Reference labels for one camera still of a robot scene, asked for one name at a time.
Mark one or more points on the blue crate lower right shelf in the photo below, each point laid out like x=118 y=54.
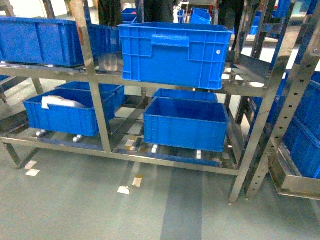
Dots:
x=184 y=123

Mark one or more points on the blue crate behind lower left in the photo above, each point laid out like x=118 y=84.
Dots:
x=117 y=90

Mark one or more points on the white plastic bag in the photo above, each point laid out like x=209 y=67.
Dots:
x=59 y=101

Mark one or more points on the blue crate shelf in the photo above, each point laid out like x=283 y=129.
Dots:
x=184 y=123
x=75 y=120

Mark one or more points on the blue crate top left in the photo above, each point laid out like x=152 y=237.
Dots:
x=40 y=41

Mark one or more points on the blue crate lower left shelf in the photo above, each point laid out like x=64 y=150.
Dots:
x=75 y=120

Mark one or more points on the large blue crate on shelf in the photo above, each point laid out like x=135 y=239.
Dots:
x=178 y=54

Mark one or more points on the blue crate behind lower right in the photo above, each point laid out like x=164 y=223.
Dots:
x=186 y=95

